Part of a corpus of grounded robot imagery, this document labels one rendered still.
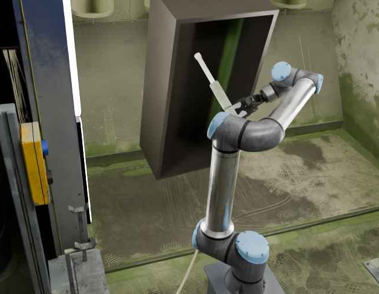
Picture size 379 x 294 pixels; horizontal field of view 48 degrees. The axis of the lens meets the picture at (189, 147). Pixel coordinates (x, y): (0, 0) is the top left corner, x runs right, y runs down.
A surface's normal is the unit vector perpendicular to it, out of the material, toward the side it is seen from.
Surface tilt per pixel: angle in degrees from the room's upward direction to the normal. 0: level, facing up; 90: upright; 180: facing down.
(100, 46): 57
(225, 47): 102
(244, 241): 5
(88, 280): 0
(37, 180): 90
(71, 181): 90
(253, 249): 5
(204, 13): 12
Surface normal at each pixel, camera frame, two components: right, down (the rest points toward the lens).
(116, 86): 0.30, 0.01
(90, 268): 0.06, -0.83
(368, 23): -0.94, 0.14
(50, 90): 0.33, 0.55
